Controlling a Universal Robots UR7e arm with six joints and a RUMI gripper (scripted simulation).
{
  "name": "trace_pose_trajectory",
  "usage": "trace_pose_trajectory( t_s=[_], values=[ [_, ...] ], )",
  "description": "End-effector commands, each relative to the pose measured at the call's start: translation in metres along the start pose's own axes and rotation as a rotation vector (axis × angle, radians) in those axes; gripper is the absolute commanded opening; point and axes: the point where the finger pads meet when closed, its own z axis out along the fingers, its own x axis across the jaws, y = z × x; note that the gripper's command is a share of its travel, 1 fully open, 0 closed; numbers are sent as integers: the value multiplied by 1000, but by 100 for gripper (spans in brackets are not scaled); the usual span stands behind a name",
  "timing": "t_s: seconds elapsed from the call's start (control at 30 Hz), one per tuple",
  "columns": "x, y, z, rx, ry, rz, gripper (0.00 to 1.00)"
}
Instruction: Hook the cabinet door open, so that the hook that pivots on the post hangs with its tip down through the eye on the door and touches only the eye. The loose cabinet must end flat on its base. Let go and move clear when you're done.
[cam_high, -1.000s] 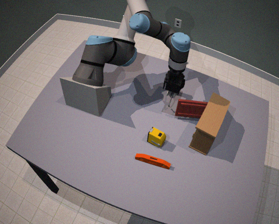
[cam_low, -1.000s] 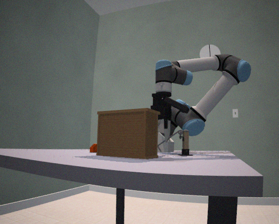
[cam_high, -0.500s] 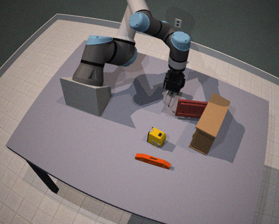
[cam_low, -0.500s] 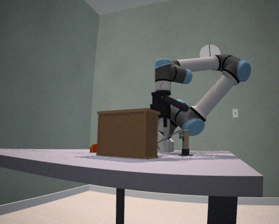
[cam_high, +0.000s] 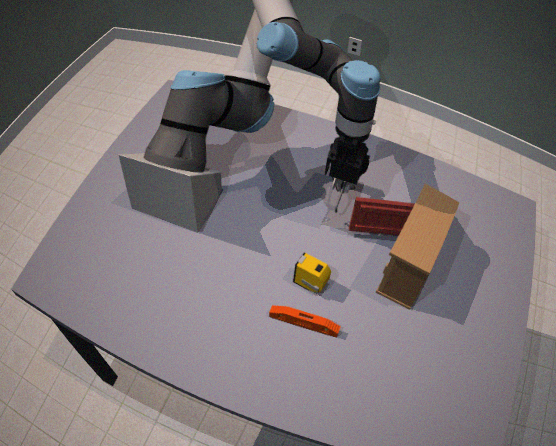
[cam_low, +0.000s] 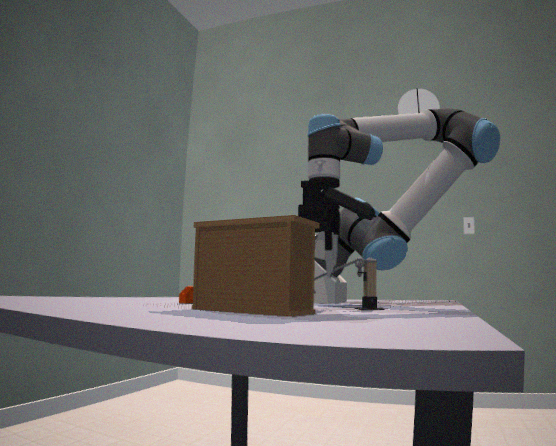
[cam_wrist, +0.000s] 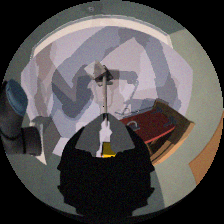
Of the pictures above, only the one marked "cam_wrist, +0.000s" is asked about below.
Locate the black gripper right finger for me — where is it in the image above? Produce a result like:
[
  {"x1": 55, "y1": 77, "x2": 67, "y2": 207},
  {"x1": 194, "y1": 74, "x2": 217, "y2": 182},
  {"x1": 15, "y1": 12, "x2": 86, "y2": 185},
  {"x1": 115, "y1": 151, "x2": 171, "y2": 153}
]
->
[{"x1": 107, "y1": 113, "x2": 155, "y2": 173}]

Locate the brown wooden cabinet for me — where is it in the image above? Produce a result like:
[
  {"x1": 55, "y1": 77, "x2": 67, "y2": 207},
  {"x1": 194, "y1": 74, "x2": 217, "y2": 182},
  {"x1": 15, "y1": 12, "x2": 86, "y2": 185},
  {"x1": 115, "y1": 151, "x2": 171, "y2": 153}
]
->
[{"x1": 120, "y1": 100, "x2": 195, "y2": 166}]

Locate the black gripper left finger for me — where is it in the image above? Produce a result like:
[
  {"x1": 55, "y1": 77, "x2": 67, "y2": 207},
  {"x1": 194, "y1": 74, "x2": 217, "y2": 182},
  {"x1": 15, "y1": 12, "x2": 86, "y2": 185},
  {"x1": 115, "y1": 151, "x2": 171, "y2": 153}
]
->
[{"x1": 57, "y1": 113, "x2": 105, "y2": 171}]

